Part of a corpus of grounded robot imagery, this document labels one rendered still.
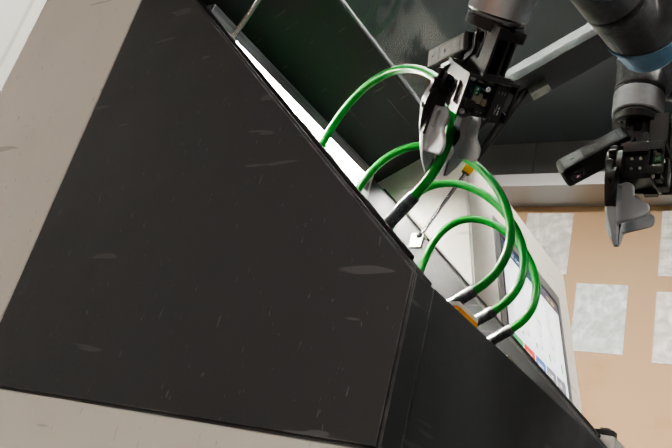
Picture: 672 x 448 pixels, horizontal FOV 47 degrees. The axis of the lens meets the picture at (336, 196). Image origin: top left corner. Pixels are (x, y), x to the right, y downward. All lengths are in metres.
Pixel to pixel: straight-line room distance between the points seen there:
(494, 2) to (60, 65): 0.71
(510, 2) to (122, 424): 0.63
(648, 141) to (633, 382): 2.17
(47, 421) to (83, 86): 0.52
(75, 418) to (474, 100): 0.58
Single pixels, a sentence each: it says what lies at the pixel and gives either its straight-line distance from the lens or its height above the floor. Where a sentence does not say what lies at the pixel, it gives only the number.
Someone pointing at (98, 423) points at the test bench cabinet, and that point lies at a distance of 0.88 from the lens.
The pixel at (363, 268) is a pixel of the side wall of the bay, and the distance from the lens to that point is 0.73.
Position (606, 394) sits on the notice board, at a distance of 3.32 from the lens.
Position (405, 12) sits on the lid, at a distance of 1.45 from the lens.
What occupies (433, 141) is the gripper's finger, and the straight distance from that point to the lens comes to 1.00.
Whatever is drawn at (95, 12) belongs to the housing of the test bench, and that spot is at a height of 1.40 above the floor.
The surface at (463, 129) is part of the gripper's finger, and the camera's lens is 1.03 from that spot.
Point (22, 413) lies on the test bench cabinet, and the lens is 0.98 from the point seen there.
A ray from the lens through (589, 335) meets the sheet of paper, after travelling 3.40.
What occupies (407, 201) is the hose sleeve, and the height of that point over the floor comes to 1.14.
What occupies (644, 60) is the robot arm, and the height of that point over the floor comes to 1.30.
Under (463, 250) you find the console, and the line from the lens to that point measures 1.54.
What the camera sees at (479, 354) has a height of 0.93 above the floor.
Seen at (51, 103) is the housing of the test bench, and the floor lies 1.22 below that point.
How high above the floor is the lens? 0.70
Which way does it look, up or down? 24 degrees up
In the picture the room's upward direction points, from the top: 15 degrees clockwise
